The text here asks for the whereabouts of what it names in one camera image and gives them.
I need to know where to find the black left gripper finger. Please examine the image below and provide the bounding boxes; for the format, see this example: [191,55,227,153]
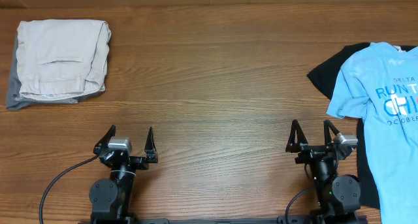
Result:
[144,127,157,157]
[93,125,116,154]

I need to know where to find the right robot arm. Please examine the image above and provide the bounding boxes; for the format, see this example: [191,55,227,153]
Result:
[284,120,367,223]

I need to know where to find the folded grey garment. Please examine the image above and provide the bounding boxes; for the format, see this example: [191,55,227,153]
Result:
[5,35,105,110]

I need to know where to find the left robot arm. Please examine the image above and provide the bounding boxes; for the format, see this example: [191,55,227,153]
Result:
[89,125,159,224]

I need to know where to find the black t-shirt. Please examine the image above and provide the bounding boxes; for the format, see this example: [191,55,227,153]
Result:
[306,42,418,210]

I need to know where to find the light blue printed t-shirt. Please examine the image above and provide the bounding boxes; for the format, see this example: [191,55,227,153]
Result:
[326,42,418,224]

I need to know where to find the folded beige trousers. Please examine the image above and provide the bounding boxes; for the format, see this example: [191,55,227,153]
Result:
[16,20,112,101]

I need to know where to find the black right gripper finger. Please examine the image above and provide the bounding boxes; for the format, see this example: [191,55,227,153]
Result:
[323,120,339,145]
[285,120,308,153]

